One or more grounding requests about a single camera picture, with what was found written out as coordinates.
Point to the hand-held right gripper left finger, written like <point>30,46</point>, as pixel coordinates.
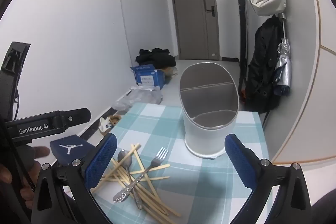
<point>102,161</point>

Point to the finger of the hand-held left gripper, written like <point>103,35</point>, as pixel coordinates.
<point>76,116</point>

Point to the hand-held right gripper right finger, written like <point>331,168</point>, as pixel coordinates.
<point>239,161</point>

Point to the silver spoon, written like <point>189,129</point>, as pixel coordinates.
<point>124,157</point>

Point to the white oval utensil holder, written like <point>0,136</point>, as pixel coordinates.
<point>207,140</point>

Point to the silver fork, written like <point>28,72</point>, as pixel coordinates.
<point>151,166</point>

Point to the pile of wooden chopsticks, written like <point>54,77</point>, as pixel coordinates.
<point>152,199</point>

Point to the person's left hand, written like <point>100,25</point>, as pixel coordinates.
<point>39,152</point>

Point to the white socks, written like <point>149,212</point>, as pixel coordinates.
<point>104,123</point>

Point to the navy shoe box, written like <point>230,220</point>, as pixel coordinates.
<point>68,148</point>

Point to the teal checked tablecloth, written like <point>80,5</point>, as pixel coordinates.
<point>210,187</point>

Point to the grey plastic bag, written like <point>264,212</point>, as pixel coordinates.
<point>141,96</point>

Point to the blue cardboard box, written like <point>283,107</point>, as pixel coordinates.
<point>147,77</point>

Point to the black clothing pile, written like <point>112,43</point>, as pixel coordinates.
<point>155,57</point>

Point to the black coat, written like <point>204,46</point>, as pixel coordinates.
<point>262,61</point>

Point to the silver folding umbrella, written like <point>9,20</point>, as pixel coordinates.
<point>284,69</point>

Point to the tan bag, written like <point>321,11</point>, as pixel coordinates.
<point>170,71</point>

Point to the black framed glass door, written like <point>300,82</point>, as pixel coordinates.
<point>242,29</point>

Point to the white cabinet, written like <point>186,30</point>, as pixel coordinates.
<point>323,56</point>

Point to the grey door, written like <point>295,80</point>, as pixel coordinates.
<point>191,16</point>

